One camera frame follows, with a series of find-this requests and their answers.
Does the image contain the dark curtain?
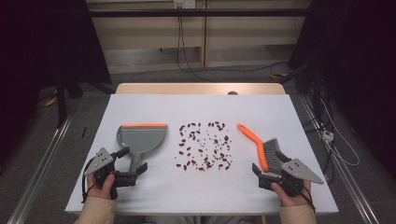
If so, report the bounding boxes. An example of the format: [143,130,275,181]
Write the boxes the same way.
[0,0,112,162]
[288,0,396,178]

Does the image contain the red and green beans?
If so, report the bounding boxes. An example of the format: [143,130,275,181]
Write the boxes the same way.
[175,120,233,172]

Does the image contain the orange brush with grey bristles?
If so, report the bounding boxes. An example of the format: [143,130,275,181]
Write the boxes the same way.
[236,122,283,175]

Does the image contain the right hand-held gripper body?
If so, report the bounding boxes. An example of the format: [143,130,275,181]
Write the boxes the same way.
[258,158,325,198]

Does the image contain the black metal crossbar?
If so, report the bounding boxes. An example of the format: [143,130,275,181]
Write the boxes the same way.
[87,8,312,19]

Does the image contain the black metal stand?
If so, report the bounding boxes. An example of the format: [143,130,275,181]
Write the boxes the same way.
[278,60,323,125]
[55,69,82,129]

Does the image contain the right hand-held gripper black cable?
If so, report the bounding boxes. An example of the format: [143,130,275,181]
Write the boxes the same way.
[286,178,316,213]

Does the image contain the black wall cable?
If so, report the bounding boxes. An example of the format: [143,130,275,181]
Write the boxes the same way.
[176,15,216,83]
[179,15,289,73]

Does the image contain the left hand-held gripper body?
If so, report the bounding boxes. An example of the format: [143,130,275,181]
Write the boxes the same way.
[83,147,137,189]

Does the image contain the white table sheet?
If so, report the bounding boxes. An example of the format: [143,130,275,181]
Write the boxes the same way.
[64,93,340,216]

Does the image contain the wooden table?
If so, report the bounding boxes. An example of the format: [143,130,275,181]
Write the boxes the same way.
[115,82,287,95]

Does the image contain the white wall socket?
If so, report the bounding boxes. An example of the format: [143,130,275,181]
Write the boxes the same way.
[173,0,196,9]

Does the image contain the black floor cable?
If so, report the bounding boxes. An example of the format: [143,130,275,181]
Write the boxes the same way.
[303,92,335,185]

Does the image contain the white floor cable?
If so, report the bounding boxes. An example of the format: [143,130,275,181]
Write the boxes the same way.
[320,97,361,166]

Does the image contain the left hand-held gripper black cable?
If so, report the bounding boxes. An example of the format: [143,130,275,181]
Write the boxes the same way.
[81,157,97,203]

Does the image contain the grey dustpan with orange edge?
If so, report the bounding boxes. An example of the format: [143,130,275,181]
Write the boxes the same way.
[116,122,168,175]

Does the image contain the metal floor rail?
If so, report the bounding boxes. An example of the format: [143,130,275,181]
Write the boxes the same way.
[6,115,76,224]
[300,94,379,224]

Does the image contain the hand-held gripper black cable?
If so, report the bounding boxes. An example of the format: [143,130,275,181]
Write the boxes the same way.
[286,178,316,213]
[81,157,97,203]

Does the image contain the person's left hand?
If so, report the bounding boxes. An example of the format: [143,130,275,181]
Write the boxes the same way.
[86,173,116,201]

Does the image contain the person's right hand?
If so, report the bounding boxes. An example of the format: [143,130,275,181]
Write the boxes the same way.
[270,180,312,208]

